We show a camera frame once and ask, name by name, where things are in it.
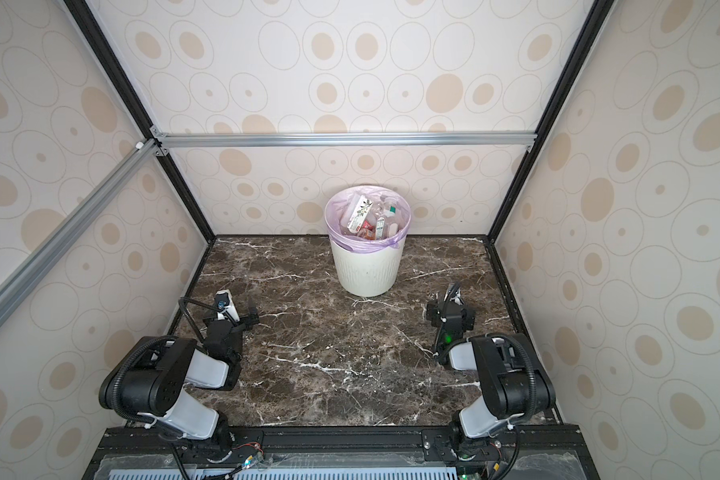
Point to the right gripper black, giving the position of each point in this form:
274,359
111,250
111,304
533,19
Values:
435,313

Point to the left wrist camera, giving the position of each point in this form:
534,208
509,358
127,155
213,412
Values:
227,306

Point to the black frame post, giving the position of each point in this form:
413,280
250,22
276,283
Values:
592,26
83,17

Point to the pink bin liner bag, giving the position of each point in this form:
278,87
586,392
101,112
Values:
336,210

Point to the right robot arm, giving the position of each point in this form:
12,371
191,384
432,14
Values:
514,385

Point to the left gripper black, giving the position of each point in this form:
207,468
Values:
245,323

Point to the black frame post right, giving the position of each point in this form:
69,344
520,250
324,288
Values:
592,26

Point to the white plastic waste bin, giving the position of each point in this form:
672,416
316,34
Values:
367,268

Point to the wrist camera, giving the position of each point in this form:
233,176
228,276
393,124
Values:
453,294
227,306

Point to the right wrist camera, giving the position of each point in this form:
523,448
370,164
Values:
453,294

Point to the back aluminium rail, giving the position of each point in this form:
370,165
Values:
525,138

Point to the black frame post left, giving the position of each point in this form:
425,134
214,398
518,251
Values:
83,17

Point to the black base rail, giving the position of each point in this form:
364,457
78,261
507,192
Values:
390,452

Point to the clear bottle white cap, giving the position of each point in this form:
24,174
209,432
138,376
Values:
387,220

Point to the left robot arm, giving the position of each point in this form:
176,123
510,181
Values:
148,384

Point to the left aluminium rail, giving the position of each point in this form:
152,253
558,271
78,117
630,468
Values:
15,289

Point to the aluminium rail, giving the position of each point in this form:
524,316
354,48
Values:
15,289
525,138

